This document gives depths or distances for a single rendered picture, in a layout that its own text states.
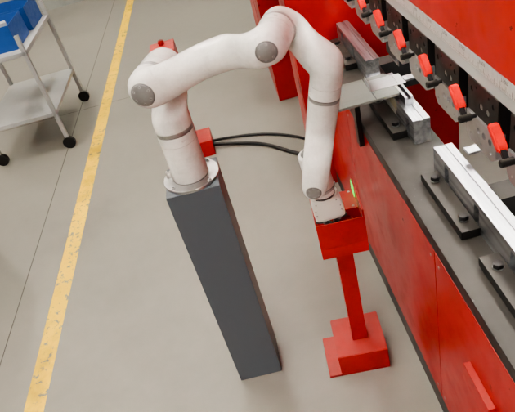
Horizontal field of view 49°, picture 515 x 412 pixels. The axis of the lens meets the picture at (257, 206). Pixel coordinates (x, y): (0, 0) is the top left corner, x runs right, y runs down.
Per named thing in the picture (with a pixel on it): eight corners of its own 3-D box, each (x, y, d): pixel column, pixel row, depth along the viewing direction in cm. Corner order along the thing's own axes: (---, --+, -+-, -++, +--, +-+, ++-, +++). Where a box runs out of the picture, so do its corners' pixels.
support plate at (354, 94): (317, 93, 215) (317, 91, 214) (383, 75, 214) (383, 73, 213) (329, 114, 200) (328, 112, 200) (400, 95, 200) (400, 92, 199)
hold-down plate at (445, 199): (421, 181, 177) (420, 173, 176) (437, 176, 177) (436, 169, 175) (461, 240, 153) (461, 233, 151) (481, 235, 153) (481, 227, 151)
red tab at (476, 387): (463, 377, 157) (463, 362, 153) (469, 375, 157) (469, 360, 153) (487, 425, 145) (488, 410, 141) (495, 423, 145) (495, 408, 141)
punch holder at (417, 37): (409, 73, 172) (406, 20, 162) (436, 65, 172) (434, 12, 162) (428, 93, 160) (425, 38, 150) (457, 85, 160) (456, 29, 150)
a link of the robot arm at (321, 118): (338, 118, 148) (327, 204, 168) (340, 88, 160) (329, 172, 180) (305, 114, 149) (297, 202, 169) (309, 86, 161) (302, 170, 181)
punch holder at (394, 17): (388, 50, 188) (384, 1, 178) (413, 42, 188) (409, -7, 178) (404, 66, 176) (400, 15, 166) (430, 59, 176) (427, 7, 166)
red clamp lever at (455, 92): (447, 84, 132) (461, 122, 130) (463, 80, 132) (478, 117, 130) (445, 87, 134) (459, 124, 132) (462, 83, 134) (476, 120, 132)
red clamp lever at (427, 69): (416, 54, 148) (428, 87, 146) (432, 50, 148) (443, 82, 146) (415, 57, 150) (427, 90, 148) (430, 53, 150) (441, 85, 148)
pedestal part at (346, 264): (350, 329, 233) (331, 232, 201) (364, 326, 232) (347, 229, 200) (353, 340, 228) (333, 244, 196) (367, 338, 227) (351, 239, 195)
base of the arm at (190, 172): (163, 200, 180) (144, 152, 169) (165, 168, 195) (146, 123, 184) (221, 185, 179) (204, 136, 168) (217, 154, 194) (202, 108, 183)
